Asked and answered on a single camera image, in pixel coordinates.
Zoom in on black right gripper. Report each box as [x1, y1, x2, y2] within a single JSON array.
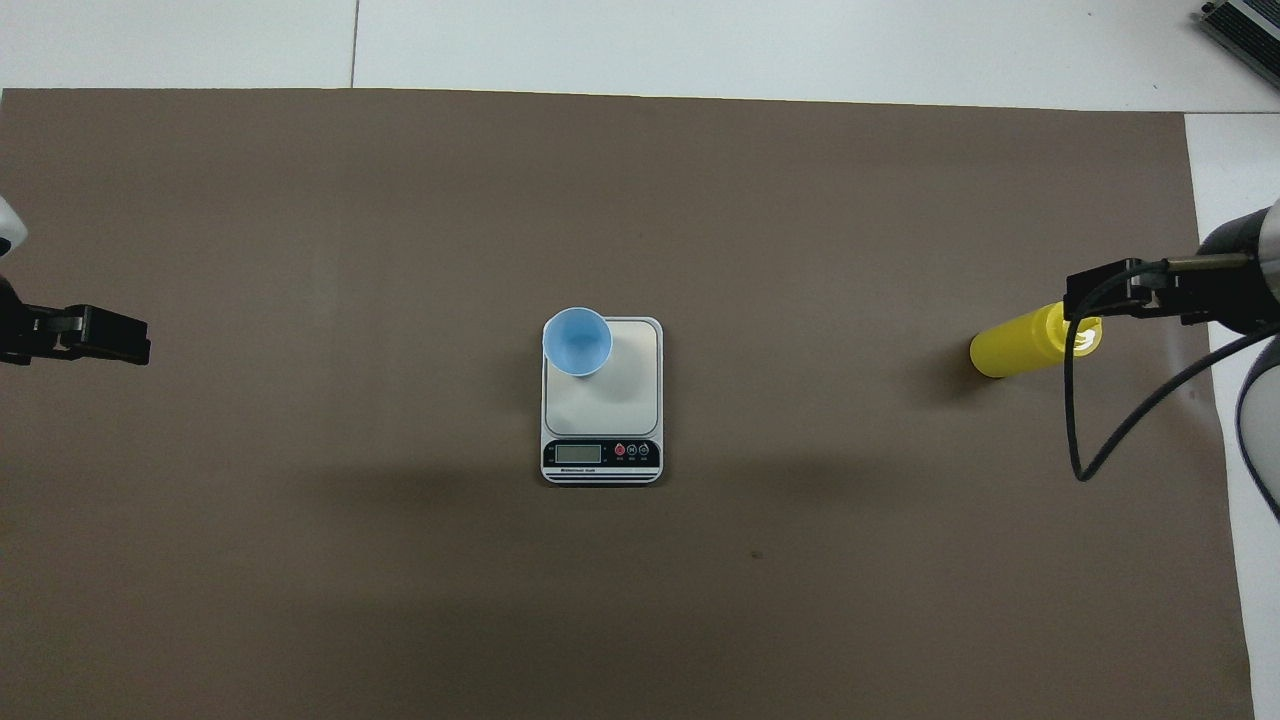
[[1064, 208, 1279, 337]]

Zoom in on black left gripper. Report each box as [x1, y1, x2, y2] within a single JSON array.
[[0, 270, 152, 367]]

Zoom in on yellow squeeze bottle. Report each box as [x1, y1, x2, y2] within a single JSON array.
[[969, 300, 1104, 379]]

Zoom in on light blue plastic cup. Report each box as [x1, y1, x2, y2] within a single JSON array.
[[542, 307, 613, 378]]

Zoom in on silver digital kitchen scale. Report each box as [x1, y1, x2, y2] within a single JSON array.
[[540, 316, 665, 487]]

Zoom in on grey ribbed metal device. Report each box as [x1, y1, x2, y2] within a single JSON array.
[[1200, 0, 1280, 63]]

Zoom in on brown paper mat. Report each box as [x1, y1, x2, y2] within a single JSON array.
[[0, 88, 1256, 720]]

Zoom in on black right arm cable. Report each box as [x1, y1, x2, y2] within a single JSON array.
[[1063, 255, 1280, 484]]

